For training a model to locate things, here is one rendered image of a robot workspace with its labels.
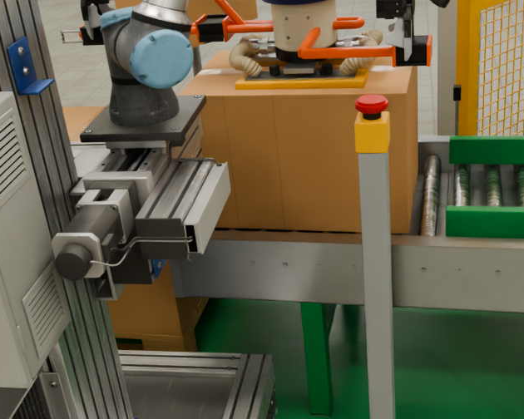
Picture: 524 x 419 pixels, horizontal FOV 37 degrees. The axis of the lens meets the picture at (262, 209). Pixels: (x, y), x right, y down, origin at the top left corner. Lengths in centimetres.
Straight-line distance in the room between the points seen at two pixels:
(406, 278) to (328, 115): 46
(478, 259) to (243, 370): 71
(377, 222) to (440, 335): 98
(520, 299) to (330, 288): 48
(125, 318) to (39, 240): 114
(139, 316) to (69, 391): 86
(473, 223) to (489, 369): 63
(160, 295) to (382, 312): 82
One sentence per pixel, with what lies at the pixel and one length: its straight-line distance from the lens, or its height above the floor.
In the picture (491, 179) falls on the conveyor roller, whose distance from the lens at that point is 244.
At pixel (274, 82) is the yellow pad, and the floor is 97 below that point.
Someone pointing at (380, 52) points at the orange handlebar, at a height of 108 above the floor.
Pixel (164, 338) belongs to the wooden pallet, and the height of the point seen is 13.
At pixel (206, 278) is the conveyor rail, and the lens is 217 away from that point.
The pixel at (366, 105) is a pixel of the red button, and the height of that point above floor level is 104.
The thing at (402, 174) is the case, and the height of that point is 73.
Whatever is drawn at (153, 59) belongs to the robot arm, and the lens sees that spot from 150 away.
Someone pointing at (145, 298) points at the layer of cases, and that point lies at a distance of 248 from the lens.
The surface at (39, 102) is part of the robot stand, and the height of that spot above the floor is 115.
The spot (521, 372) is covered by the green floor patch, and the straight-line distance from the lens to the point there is 256.
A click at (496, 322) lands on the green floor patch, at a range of 275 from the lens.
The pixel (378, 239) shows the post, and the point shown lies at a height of 71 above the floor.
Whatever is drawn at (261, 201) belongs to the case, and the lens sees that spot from 216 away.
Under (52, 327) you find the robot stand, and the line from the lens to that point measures 151.
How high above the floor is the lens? 162
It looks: 28 degrees down
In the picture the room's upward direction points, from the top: 6 degrees counter-clockwise
